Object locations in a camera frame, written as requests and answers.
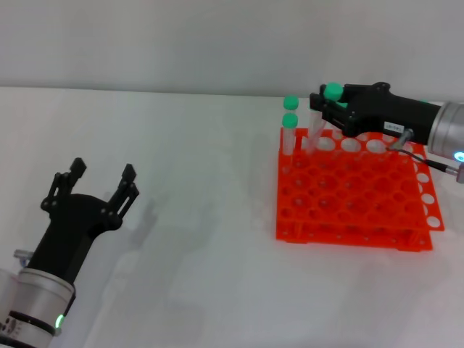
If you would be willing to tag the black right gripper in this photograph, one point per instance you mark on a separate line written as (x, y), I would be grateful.
(388, 112)

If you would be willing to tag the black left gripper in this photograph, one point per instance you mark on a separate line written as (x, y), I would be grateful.
(72, 224)

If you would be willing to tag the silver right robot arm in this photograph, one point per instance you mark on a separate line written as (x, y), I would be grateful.
(449, 127)

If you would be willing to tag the orange test tube rack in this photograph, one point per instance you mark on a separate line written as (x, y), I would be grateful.
(362, 203)

